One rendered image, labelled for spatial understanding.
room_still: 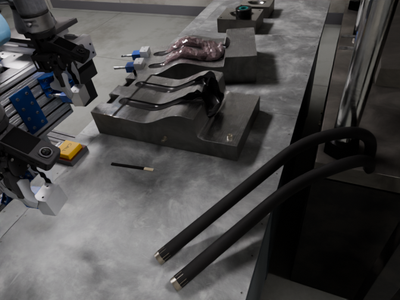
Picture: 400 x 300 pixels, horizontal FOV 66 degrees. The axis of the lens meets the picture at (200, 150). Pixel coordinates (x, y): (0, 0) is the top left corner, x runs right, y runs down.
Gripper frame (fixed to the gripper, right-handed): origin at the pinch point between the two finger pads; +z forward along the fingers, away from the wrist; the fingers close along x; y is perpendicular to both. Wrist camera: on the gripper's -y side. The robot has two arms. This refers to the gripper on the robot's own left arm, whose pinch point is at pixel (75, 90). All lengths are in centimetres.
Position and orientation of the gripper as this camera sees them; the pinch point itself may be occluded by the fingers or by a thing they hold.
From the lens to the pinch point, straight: 109.3
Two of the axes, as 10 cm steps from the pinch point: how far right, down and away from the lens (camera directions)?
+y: -9.8, -0.3, 1.8
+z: 1.0, 7.2, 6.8
